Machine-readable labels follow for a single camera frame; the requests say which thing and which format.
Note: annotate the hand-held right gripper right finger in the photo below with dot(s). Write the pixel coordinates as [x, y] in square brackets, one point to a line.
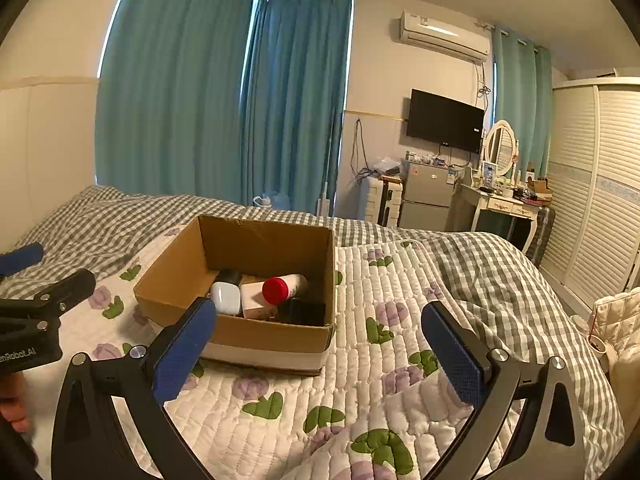
[452, 355]

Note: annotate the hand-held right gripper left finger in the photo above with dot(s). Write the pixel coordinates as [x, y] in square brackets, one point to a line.
[185, 355]

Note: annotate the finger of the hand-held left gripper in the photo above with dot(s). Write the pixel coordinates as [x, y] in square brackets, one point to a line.
[22, 256]
[55, 292]

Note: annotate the pale earbuds case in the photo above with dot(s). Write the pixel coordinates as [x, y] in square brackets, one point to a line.
[226, 299]

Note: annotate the small white box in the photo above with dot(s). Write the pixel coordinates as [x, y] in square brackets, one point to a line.
[255, 300]

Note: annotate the brown wallet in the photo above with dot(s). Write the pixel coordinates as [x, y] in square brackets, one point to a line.
[230, 276]

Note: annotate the brown cardboard box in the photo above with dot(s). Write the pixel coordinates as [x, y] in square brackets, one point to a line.
[280, 337]

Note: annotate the white bottle with red cap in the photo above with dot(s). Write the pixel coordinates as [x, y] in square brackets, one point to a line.
[282, 287]

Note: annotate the black power bank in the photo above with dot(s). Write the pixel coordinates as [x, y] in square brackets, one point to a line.
[305, 311]

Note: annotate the person's left hand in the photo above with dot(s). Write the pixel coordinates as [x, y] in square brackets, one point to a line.
[15, 402]

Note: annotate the floral quilted mat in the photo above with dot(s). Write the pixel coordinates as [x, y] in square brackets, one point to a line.
[360, 390]

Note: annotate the dark checked suitcase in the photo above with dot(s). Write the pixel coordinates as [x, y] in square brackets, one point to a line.
[542, 235]

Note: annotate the white dressing table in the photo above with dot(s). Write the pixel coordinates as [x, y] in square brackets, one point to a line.
[500, 205]

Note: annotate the silver small fridge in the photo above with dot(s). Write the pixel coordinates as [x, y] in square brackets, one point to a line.
[427, 197]

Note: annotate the white quilted bag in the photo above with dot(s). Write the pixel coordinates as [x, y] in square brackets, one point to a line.
[617, 320]

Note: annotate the white suitcase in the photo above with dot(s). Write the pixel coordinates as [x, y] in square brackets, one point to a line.
[380, 202]

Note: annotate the clear water jug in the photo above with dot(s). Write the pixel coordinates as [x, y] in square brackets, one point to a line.
[270, 200]

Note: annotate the small open cardboard box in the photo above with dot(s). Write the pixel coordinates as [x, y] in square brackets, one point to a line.
[539, 186]

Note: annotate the clear plastic bag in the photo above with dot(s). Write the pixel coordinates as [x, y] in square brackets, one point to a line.
[386, 166]

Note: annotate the oval white mirror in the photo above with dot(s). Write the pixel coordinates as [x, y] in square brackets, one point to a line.
[501, 145]

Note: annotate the wide teal curtain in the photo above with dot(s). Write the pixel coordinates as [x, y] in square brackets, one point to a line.
[170, 90]

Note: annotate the white louvred wardrobe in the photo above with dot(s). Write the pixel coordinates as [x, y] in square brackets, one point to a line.
[600, 185]

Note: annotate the teal curtain beside wardrobe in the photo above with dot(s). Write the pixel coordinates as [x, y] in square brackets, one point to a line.
[522, 105]

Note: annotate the narrow teal curtain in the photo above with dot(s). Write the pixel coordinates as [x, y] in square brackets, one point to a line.
[295, 110]

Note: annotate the white air conditioner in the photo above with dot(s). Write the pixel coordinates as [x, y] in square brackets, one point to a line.
[442, 35]

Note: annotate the small photo frame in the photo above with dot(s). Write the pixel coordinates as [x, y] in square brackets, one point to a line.
[489, 174]

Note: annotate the black wall television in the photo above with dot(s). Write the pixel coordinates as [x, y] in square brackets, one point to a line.
[444, 121]

